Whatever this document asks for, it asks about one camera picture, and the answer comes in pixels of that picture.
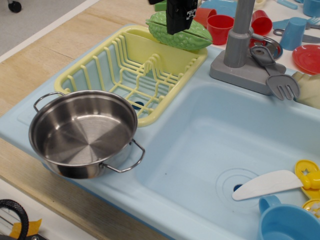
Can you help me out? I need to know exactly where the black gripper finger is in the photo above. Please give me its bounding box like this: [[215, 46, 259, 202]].
[[166, 0, 197, 35]]

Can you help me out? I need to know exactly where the green bumpy toy squash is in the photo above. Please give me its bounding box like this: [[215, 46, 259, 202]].
[[145, 11, 213, 51]]

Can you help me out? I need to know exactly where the stainless steel pot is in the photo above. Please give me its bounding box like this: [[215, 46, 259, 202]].
[[28, 90, 138, 179]]

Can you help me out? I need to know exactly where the green plastic block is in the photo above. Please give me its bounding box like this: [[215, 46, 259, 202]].
[[153, 0, 167, 12]]

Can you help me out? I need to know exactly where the red plastic cup lying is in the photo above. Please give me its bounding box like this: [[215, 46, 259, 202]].
[[193, 7, 217, 28]]

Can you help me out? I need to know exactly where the red plastic cup front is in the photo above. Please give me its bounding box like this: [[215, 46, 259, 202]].
[[206, 14, 235, 45]]

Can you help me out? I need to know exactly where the blue plastic plate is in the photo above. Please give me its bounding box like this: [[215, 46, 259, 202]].
[[200, 0, 238, 18]]

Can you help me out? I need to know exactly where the yellow plastic dish rack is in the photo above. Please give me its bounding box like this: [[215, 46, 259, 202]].
[[54, 25, 208, 127]]

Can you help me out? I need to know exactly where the grey toy faucet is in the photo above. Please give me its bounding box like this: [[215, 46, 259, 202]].
[[209, 0, 272, 95]]

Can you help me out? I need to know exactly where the red plastic cup right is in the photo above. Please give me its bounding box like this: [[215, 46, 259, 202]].
[[251, 10, 273, 36]]

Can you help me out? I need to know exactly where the grey plastic toy fork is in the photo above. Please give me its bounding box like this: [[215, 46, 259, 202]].
[[250, 46, 301, 101]]

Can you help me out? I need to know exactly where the metal lid with knob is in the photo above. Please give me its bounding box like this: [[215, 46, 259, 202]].
[[249, 37, 283, 60]]

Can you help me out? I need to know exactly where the blue upturned plastic cup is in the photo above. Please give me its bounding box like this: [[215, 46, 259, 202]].
[[280, 17, 307, 51]]

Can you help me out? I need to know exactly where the light blue toy sink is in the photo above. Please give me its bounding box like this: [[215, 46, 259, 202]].
[[0, 34, 320, 240]]

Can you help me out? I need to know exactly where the red plastic plate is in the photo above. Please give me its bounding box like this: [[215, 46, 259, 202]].
[[292, 44, 320, 75]]

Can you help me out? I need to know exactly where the cream plastic toy piece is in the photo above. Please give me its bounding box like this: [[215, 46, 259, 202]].
[[292, 71, 320, 109]]

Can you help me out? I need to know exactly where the black caster wheel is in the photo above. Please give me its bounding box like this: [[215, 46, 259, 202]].
[[7, 0, 22, 13]]

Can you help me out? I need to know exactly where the white plastic toy knife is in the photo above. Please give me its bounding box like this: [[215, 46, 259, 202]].
[[232, 170, 304, 201]]

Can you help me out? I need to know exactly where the yellow plastic toy utensil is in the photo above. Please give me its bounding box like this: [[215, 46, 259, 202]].
[[294, 159, 320, 220]]

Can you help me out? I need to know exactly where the blue plastic mug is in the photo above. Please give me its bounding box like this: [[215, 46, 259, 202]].
[[257, 195, 320, 240]]

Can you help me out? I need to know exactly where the yellow tape piece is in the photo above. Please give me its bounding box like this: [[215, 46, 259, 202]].
[[9, 218, 42, 240]]

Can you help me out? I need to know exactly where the black cable loop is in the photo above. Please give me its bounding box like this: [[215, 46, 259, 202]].
[[0, 199, 30, 240]]

